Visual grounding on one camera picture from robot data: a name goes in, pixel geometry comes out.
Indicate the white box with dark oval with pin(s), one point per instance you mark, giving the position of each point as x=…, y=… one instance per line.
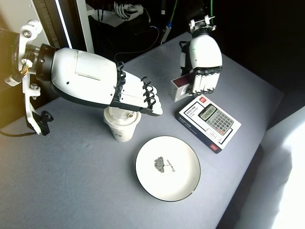
x=179, y=82

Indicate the white paper cup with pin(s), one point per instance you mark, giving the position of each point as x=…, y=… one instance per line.
x=122, y=132

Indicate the boxed grey calculator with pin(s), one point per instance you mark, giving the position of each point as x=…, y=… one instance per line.
x=190, y=112

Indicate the spare white robot hand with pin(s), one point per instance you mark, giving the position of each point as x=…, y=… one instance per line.
x=125, y=10

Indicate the white plate with dark rim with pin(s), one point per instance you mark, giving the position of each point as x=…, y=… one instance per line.
x=166, y=181

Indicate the white flat sheet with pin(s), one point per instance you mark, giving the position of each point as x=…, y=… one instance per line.
x=109, y=20

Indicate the grey table cloth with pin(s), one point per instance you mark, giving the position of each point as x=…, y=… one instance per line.
x=71, y=179

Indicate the white frame post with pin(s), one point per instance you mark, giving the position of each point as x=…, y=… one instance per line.
x=84, y=23

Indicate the black frame rail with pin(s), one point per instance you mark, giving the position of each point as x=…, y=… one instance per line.
x=47, y=19

